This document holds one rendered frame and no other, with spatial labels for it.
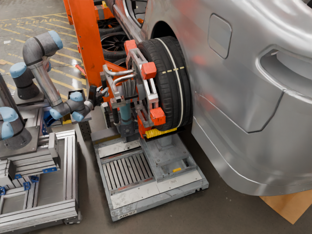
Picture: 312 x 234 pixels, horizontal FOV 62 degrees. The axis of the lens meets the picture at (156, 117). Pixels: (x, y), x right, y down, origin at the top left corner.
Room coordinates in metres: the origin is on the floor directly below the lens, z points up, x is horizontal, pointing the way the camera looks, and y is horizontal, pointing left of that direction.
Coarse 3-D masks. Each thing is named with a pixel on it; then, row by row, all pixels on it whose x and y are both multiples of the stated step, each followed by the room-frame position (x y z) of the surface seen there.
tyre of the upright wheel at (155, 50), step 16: (144, 48) 1.57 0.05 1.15; (160, 48) 1.51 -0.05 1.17; (176, 48) 1.52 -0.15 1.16; (160, 64) 1.39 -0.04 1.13; (176, 64) 1.40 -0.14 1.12; (160, 80) 1.32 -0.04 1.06; (176, 80) 1.33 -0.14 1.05; (160, 96) 1.31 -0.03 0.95; (176, 96) 1.28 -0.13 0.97; (176, 112) 1.26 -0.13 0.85; (192, 112) 1.29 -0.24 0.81; (160, 128) 1.33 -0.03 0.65
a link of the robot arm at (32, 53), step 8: (32, 40) 1.38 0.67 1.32; (24, 48) 1.35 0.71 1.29; (32, 48) 1.35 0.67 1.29; (40, 48) 1.37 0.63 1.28; (24, 56) 1.33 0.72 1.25; (32, 56) 1.32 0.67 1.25; (40, 56) 1.36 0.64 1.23; (32, 64) 1.30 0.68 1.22; (40, 64) 1.33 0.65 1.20; (32, 72) 1.31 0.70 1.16; (40, 72) 1.30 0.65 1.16; (40, 80) 1.28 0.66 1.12; (48, 80) 1.30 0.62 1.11; (48, 88) 1.27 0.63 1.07; (48, 96) 1.25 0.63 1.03; (56, 96) 1.27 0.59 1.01; (56, 104) 1.24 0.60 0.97; (64, 104) 1.27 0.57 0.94; (56, 112) 1.21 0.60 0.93; (64, 112) 1.23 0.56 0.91
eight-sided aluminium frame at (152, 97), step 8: (136, 48) 1.63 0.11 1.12; (128, 56) 1.68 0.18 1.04; (136, 56) 1.52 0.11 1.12; (128, 64) 1.74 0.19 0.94; (136, 64) 1.47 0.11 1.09; (144, 80) 1.34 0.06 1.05; (152, 80) 1.35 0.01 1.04; (144, 88) 1.33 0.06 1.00; (152, 88) 1.32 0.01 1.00; (152, 96) 1.28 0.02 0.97; (136, 104) 1.63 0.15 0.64; (136, 112) 1.59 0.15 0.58; (144, 112) 1.54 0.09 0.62; (144, 120) 1.45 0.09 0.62
